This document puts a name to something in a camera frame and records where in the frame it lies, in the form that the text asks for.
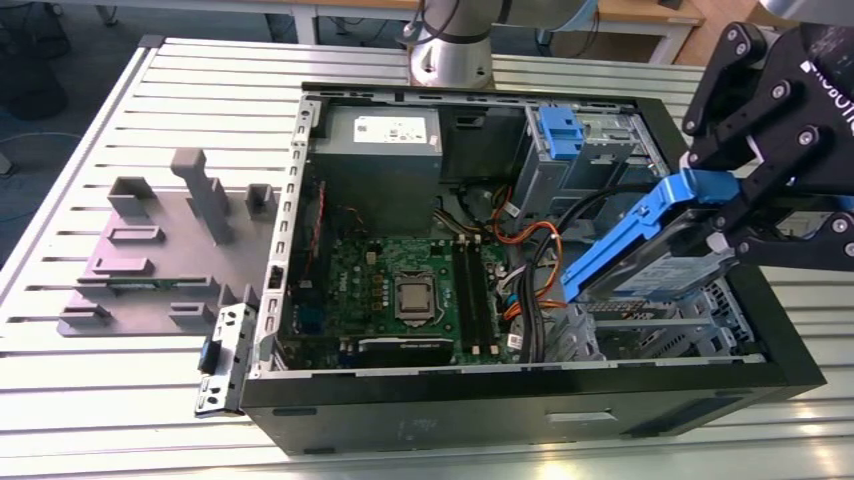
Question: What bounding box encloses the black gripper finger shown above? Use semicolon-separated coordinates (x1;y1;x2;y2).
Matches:
708;168;854;275
679;21;827;175

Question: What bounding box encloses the hard disk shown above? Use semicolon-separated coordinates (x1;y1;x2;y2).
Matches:
559;168;743;304

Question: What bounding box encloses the silver disk bay cage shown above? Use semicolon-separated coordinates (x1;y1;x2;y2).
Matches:
546;282;755;362

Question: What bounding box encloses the wooden cabinet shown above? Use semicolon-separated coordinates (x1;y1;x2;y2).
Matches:
672;0;762;69

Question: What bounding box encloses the grey metal drive cage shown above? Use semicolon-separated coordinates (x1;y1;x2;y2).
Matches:
516;102;672;216

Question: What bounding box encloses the blue drive cage latch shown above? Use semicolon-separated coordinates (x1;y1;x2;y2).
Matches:
538;105;587;161

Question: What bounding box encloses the black RAM slot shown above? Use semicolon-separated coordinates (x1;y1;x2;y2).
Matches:
452;233;483;357
470;233;502;357

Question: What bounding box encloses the grey power supply box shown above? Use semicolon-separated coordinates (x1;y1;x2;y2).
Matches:
309;104;446;239

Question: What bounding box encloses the silver CPU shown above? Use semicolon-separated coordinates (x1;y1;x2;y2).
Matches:
397;282;435;312

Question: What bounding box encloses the black open PC case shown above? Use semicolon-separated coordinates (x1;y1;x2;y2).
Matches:
236;79;828;457

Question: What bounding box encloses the green motherboard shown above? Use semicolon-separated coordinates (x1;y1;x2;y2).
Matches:
276;234;535;369

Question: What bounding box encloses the black graphics card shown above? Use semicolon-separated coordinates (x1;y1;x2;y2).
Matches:
336;335;455;369

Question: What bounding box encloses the black case fan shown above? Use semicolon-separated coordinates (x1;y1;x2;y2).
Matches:
291;177;329;301

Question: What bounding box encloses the blue expansion slot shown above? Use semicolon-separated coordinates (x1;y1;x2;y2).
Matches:
297;303;324;337

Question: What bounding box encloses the grey parts rack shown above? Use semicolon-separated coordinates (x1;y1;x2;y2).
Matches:
56;148;281;337

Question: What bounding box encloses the green RAM stick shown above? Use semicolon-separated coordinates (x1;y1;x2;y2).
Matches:
77;275;216;293

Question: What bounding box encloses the wooden desk white frame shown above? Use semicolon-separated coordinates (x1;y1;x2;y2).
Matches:
92;0;707;64

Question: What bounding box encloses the thick black wire bundle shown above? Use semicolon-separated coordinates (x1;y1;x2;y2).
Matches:
516;182;659;364

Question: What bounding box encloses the orange yellow wire bundle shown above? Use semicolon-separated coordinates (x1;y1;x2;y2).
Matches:
491;184;568;321

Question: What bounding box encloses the red twisted fan wire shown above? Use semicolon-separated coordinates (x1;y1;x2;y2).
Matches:
299;178;329;289

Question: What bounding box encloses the hinged silver slot bracket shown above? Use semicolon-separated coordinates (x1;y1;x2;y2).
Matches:
192;301;261;419

